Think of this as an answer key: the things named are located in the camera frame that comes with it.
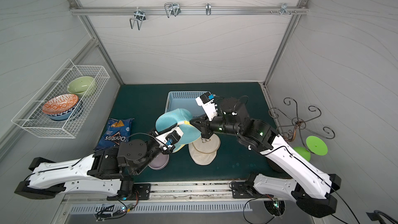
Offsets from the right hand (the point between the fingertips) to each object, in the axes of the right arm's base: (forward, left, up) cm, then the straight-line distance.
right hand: (191, 120), depth 57 cm
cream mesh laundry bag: (0, -4, -32) cm, 32 cm away
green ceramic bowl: (+18, +56, -2) cm, 58 cm away
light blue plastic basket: (+37, +10, -35) cm, 52 cm away
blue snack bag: (+10, +49, -32) cm, 59 cm away
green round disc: (-6, -46, -5) cm, 47 cm away
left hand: (-2, +7, 0) cm, 7 cm away
